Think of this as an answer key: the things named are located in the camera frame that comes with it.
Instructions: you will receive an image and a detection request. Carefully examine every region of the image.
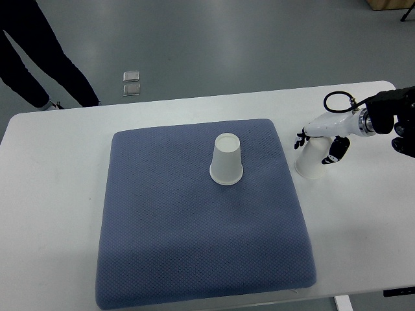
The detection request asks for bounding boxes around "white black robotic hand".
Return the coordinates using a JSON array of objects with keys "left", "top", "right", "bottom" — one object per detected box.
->
[{"left": 294, "top": 109, "right": 375, "bottom": 165}]

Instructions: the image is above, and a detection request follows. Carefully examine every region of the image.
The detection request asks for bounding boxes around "white paper cup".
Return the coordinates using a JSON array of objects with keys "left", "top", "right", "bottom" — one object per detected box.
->
[
  {"left": 209, "top": 133, "right": 243, "bottom": 186},
  {"left": 294, "top": 137, "right": 332, "bottom": 179}
]

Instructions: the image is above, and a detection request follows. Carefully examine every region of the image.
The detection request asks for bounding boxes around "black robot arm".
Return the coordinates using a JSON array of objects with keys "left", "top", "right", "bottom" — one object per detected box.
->
[{"left": 323, "top": 86, "right": 414, "bottom": 157}]

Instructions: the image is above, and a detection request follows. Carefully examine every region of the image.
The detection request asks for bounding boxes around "black tripod leg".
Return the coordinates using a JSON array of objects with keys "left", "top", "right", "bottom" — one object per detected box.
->
[{"left": 400, "top": 5, "right": 414, "bottom": 22}]

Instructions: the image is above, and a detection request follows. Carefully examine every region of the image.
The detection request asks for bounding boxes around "brown cardboard box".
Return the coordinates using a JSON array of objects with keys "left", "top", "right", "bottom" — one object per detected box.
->
[{"left": 366, "top": 0, "right": 414, "bottom": 11}]

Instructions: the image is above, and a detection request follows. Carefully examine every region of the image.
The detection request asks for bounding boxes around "white paper cup on cushion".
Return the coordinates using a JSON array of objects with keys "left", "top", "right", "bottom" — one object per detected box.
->
[{"left": 209, "top": 133, "right": 243, "bottom": 186}]

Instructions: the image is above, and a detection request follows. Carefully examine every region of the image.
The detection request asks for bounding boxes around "black table control panel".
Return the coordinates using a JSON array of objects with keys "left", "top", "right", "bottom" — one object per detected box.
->
[{"left": 383, "top": 286, "right": 415, "bottom": 297}]

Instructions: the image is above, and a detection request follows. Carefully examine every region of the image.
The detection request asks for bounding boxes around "white table leg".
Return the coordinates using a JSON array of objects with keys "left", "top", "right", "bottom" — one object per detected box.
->
[{"left": 334, "top": 295, "right": 353, "bottom": 311}]

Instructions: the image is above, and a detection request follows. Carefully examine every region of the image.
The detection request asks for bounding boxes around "blue mesh cushion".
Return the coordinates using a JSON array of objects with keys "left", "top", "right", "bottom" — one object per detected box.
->
[{"left": 95, "top": 119, "right": 316, "bottom": 310}]

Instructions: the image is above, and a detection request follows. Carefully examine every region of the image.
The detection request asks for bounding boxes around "lower metal floor plate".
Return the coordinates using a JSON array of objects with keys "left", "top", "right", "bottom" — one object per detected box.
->
[{"left": 123, "top": 82, "right": 141, "bottom": 97}]

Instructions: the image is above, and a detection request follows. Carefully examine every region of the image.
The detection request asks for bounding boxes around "metal floor plate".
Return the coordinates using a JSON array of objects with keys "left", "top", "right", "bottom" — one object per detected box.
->
[
  {"left": 123, "top": 82, "right": 141, "bottom": 97},
  {"left": 123, "top": 71, "right": 140, "bottom": 82}
]

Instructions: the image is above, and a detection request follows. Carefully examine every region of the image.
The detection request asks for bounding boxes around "upper metal floor plate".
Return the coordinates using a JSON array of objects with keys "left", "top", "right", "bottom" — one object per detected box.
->
[{"left": 123, "top": 71, "right": 140, "bottom": 82}]

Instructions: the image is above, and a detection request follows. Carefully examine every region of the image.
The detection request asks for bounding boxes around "person in black trousers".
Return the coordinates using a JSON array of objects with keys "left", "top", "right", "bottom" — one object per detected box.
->
[{"left": 1, "top": 1, "right": 101, "bottom": 111}]

